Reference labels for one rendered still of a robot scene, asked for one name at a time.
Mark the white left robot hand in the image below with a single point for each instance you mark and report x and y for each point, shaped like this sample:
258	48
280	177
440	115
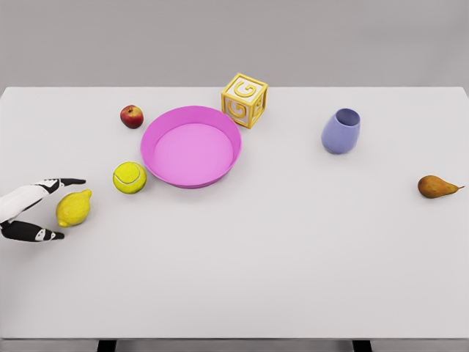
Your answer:
20	198

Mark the brown pear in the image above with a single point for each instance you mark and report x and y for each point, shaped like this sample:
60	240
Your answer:
434	186

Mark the yellow letter G block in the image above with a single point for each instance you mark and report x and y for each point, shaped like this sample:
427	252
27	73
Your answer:
244	100

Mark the pink round plate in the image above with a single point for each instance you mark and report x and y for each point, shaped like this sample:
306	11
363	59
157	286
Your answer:
191	146

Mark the yellow lemon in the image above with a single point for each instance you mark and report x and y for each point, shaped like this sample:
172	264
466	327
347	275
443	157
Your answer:
73	209

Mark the lavender cup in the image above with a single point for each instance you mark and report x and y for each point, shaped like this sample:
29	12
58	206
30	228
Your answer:
340	131

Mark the yellow-green tennis ball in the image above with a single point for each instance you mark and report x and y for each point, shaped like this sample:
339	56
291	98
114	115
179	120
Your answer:
129	177

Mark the red apple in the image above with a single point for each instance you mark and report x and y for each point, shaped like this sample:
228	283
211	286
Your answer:
131	116

